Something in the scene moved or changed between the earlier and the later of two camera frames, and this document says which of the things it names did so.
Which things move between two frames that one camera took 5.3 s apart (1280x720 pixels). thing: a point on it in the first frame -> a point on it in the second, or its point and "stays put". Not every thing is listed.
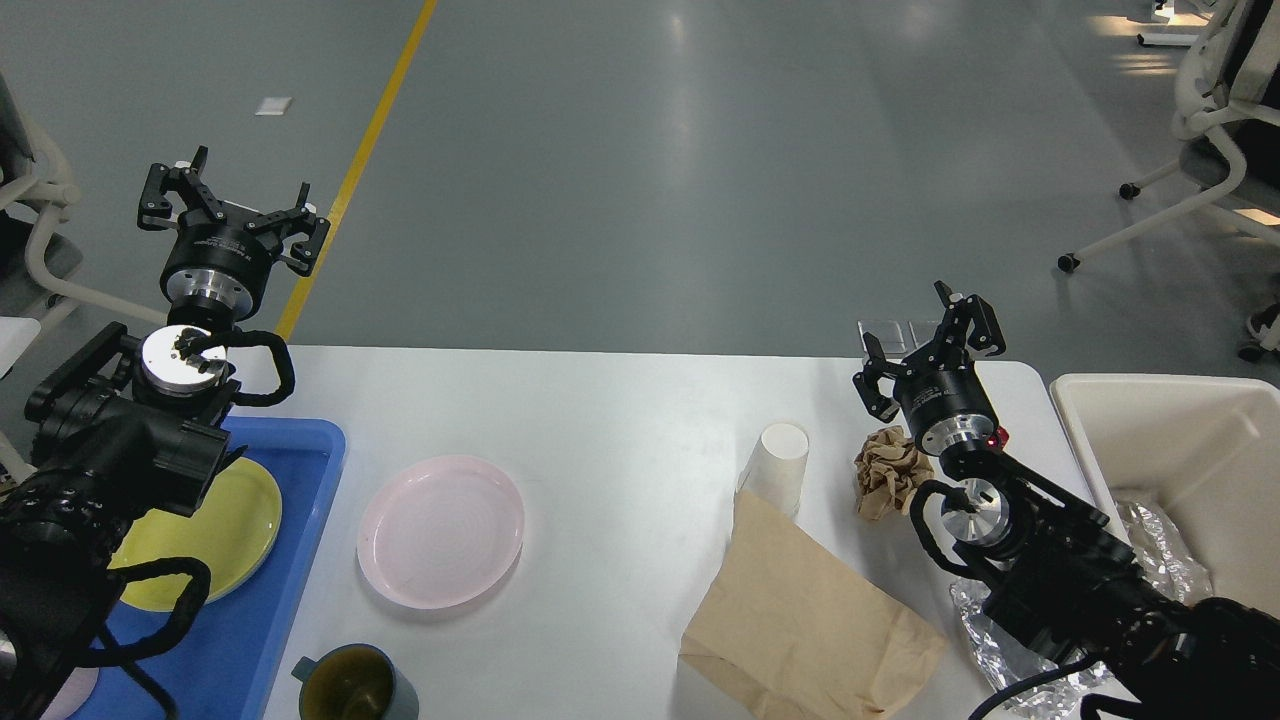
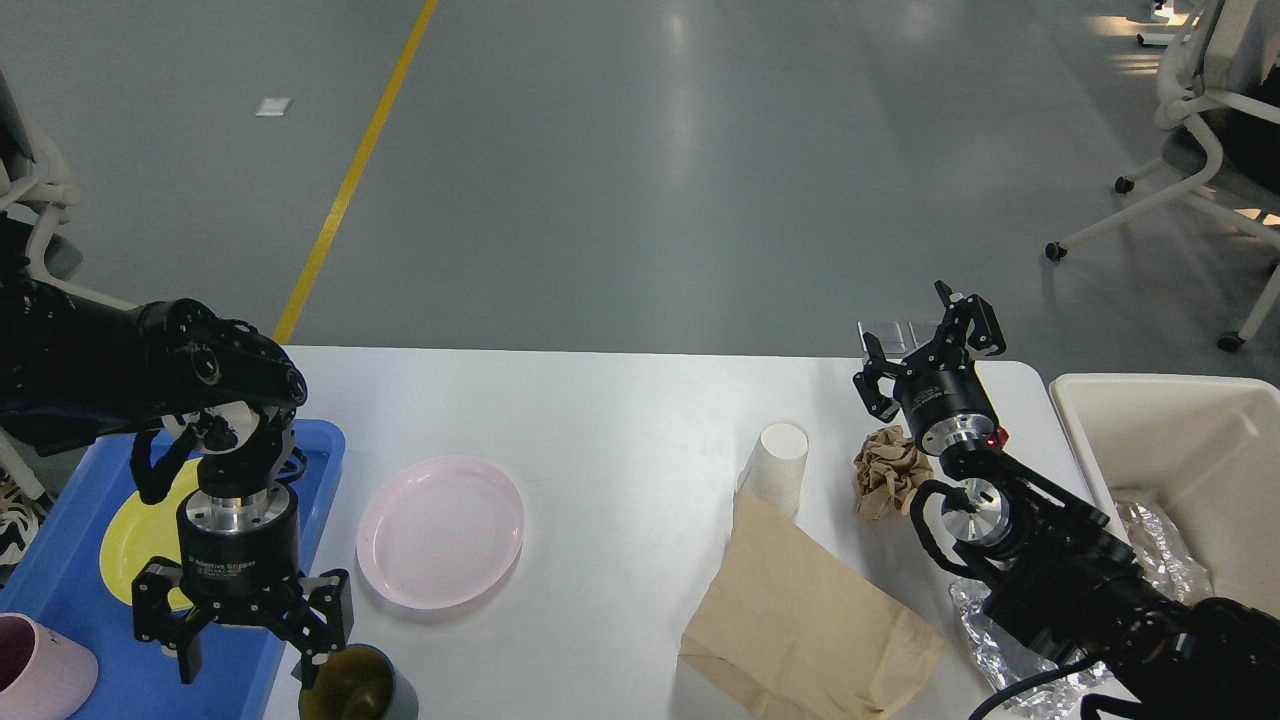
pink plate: [441, 532] stays put
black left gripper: [213, 272] -> [236, 550]
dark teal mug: [355, 682] stays put
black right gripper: [949, 407] stays put
